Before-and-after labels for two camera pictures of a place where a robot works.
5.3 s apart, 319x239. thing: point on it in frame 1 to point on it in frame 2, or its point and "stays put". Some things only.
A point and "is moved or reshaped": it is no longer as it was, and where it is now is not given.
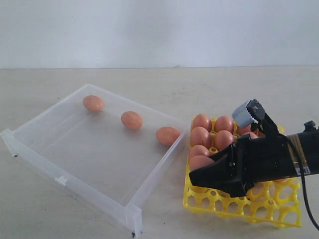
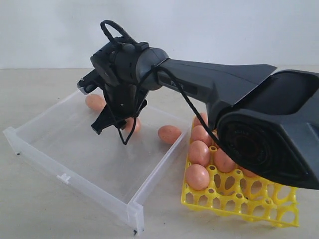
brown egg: [202, 120] stays put
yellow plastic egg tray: [275, 202] stays put
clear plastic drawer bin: [102, 150] stays put
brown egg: [197, 161] is moved or reshaped
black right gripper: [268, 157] to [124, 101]
